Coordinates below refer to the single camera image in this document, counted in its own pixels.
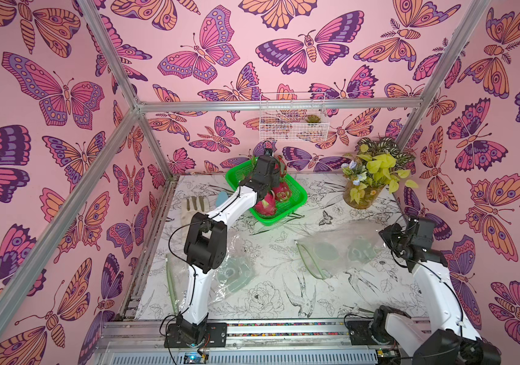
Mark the clear green zip-top bag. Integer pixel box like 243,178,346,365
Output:
166,231,255,314

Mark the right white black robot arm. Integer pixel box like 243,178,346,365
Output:
344,216,501,364

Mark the small succulent in wire basket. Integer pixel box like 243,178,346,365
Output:
305,114,322,124

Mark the metal base rail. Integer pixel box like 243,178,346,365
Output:
90,317,414,364

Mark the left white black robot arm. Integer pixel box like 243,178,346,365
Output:
165,155,281,347

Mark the potted plant in amber vase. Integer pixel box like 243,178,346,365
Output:
341,137,418,209

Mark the green plastic basket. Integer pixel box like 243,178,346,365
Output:
226,160,308,226

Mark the pink dragon fruit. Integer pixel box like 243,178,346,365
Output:
277,155,287,179
273,181,292,202
254,191,277,217

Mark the white wire wall basket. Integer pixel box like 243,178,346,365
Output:
257,98,330,144

